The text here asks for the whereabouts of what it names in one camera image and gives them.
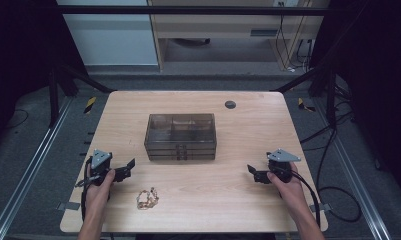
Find smoky transparent drawer box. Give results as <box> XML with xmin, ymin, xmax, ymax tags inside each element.
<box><xmin>143</xmin><ymin>113</ymin><xmax>218</xmax><ymax>162</ymax></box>

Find hanging black desk cables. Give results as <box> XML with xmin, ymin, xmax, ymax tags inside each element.
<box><xmin>273</xmin><ymin>1</ymin><xmax>315</xmax><ymax>73</ymax></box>

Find grey table bracket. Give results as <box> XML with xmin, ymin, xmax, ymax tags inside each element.
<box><xmin>55</xmin><ymin>201</ymin><xmax>82</xmax><ymax>212</ymax></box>
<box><xmin>309</xmin><ymin>202</ymin><xmax>333</xmax><ymax>213</ymax></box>

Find yellow black hazard tape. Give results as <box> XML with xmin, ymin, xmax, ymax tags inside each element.
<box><xmin>297</xmin><ymin>97</ymin><xmax>318</xmax><ymax>113</ymax></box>
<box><xmin>83</xmin><ymin>96</ymin><xmax>98</xmax><ymax>115</ymax></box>

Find gold chain bracelet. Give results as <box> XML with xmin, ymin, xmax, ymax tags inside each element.
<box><xmin>136</xmin><ymin>186</ymin><xmax>160</xmax><ymax>211</ymax></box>

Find black diagonal frame strut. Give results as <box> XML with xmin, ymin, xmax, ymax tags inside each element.
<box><xmin>270</xmin><ymin>65</ymin><xmax>338</xmax><ymax>129</ymax></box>
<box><xmin>48</xmin><ymin>64</ymin><xmax>115</xmax><ymax>128</ymax></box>

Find aluminium floor rail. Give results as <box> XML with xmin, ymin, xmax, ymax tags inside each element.
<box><xmin>0</xmin><ymin>95</ymin><xmax>75</xmax><ymax>240</ymax></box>
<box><xmin>311</xmin><ymin>98</ymin><xmax>393</xmax><ymax>240</ymax></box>

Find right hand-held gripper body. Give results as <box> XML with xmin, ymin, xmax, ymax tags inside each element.
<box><xmin>266</xmin><ymin>148</ymin><xmax>302</xmax><ymax>184</ymax></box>

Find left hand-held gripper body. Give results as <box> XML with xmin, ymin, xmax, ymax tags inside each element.
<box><xmin>75</xmin><ymin>149</ymin><xmax>118</xmax><ymax>188</ymax></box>

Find black floor cable loop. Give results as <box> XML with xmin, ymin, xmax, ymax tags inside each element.
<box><xmin>299</xmin><ymin>99</ymin><xmax>363</xmax><ymax>224</ymax></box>

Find white cabinet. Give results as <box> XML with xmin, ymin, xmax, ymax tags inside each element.
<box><xmin>55</xmin><ymin>0</ymin><xmax>159</xmax><ymax>67</ymax></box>

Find person's right hand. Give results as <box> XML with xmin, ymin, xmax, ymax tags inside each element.
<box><xmin>266</xmin><ymin>162</ymin><xmax>308</xmax><ymax>215</ymax></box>

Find light wooden desk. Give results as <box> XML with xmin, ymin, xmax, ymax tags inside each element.
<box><xmin>147</xmin><ymin>0</ymin><xmax>331</xmax><ymax>72</ymax></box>

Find thin black floor cable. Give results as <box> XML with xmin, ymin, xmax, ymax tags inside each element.
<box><xmin>3</xmin><ymin>108</ymin><xmax>30</xmax><ymax>130</ymax></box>

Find black horizontal frame bar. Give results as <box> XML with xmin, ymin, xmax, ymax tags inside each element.
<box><xmin>54</xmin><ymin>4</ymin><xmax>334</xmax><ymax>17</ymax></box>

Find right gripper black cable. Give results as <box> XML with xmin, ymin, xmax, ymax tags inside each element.
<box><xmin>281</xmin><ymin>167</ymin><xmax>322</xmax><ymax>228</ymax></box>

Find person's left hand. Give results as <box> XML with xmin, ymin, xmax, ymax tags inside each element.
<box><xmin>84</xmin><ymin>168</ymin><xmax>117</xmax><ymax>210</ymax></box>

